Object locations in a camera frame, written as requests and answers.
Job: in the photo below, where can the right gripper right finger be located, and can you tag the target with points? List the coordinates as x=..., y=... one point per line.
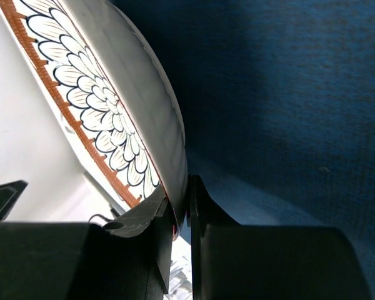
x=201, y=205

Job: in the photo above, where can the floral ceramic plate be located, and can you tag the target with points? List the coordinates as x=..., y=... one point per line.
x=109, y=93

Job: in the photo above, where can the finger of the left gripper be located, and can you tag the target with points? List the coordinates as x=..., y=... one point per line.
x=9, y=194

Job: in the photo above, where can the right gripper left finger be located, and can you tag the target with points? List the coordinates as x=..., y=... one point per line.
x=135, y=221

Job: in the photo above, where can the blue whale placemat cloth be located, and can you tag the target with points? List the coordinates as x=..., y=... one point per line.
x=278, y=102

